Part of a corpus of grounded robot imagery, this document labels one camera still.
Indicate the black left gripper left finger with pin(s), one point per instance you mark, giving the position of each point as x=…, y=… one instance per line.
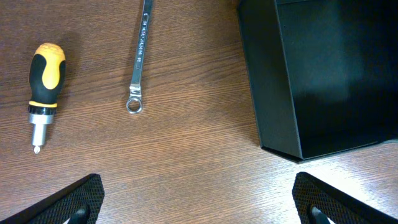
x=79, y=202

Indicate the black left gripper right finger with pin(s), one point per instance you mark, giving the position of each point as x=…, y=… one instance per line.
x=318, y=202

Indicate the black open box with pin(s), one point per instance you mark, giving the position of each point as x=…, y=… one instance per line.
x=322, y=74

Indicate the yellow black stubby screwdriver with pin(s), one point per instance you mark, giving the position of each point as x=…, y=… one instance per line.
x=46, y=79

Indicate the silver ring wrench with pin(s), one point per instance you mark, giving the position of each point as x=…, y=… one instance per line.
x=134, y=102

